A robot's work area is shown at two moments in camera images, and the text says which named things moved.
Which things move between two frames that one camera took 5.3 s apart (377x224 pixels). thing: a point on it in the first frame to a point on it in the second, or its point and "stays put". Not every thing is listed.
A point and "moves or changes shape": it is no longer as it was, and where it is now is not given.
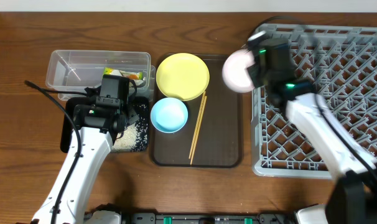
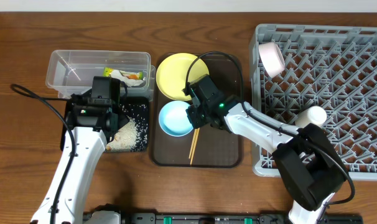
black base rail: x=263 y=218 stays put
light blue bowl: x=168 y=115 moves or changes shape
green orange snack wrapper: x=137 y=77 stays put
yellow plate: x=183 y=76 stays put
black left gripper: x=131 y=116 to x=121 y=123
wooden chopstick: x=198 y=129 stays put
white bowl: x=234 y=73 moves or changes shape
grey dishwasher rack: x=347 y=66 stays put
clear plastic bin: x=77 y=70 stays put
